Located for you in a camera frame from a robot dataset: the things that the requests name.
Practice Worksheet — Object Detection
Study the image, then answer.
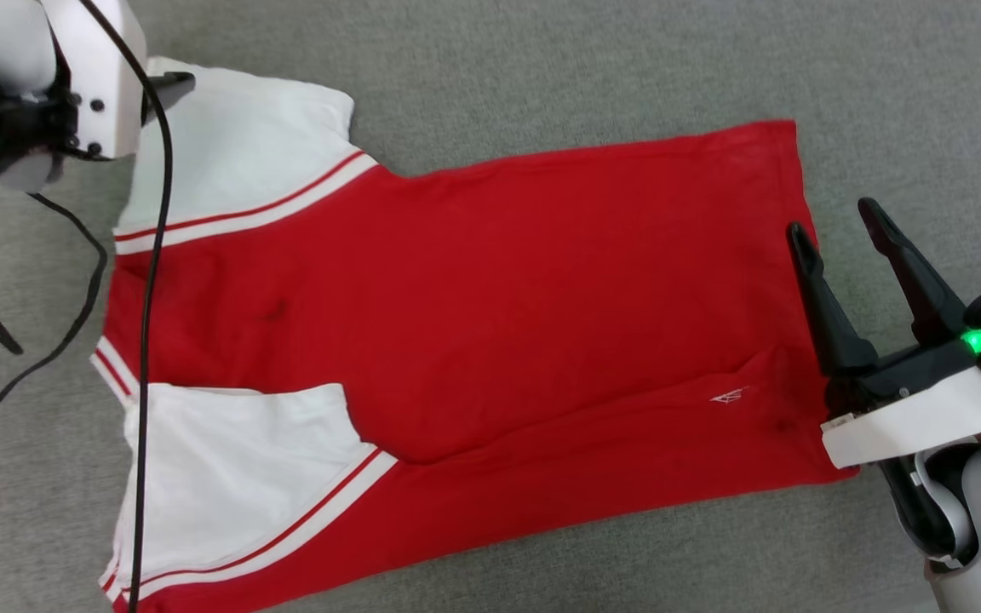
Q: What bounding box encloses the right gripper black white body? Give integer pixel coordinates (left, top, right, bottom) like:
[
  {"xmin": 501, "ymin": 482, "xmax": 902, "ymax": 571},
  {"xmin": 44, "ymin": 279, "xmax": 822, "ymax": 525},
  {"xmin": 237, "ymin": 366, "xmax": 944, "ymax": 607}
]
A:
[{"xmin": 820, "ymin": 291, "xmax": 981, "ymax": 470}]

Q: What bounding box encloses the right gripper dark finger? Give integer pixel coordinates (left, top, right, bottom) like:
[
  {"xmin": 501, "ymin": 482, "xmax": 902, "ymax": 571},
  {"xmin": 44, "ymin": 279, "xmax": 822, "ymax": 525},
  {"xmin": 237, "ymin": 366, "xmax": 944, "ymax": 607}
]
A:
[
  {"xmin": 858, "ymin": 197, "xmax": 969, "ymax": 347},
  {"xmin": 786, "ymin": 222, "xmax": 880, "ymax": 381}
]

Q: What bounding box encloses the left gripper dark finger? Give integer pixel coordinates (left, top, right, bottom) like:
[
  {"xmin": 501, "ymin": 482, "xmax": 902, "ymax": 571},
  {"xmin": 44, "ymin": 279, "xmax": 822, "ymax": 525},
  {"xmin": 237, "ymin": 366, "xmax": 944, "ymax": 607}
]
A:
[{"xmin": 145, "ymin": 71, "xmax": 198, "ymax": 125}]

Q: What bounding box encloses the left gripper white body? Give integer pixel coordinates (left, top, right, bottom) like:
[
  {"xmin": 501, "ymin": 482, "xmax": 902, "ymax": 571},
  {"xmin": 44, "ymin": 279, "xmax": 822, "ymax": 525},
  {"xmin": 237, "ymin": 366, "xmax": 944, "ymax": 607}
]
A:
[{"xmin": 39, "ymin": 0, "xmax": 149, "ymax": 161}]

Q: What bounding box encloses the red and white basketball jersey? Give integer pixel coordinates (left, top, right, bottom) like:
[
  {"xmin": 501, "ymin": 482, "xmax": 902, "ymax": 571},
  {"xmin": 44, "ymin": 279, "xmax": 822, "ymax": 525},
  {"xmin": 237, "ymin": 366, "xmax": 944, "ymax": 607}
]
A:
[{"xmin": 90, "ymin": 55, "xmax": 863, "ymax": 613}]

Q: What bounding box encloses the thick black cable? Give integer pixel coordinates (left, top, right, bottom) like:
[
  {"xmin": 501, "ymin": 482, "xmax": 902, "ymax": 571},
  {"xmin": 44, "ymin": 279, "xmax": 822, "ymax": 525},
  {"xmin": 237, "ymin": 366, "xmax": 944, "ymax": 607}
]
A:
[{"xmin": 77, "ymin": 0, "xmax": 174, "ymax": 613}]

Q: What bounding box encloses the thin black cable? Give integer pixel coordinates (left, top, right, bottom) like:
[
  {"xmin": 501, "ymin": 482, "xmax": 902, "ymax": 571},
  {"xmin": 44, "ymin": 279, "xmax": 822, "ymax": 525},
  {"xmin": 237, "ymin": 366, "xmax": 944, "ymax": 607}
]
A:
[{"xmin": 0, "ymin": 192, "xmax": 109, "ymax": 413}]

